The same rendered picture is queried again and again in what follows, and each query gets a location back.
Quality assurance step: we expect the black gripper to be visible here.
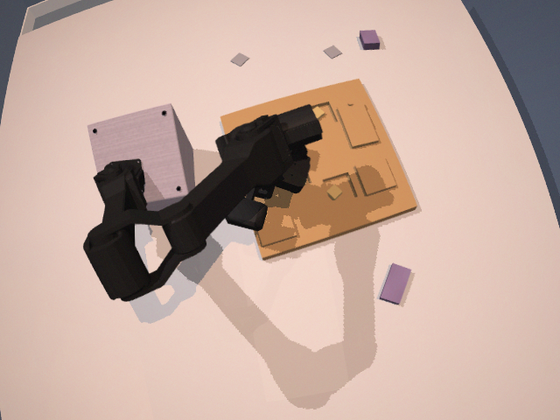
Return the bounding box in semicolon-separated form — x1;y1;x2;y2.
225;185;275;231

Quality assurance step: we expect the orange square puzzle board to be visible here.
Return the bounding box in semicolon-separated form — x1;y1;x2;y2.
220;79;417;260

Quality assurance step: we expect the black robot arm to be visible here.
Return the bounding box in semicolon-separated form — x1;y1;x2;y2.
83;104;323;302

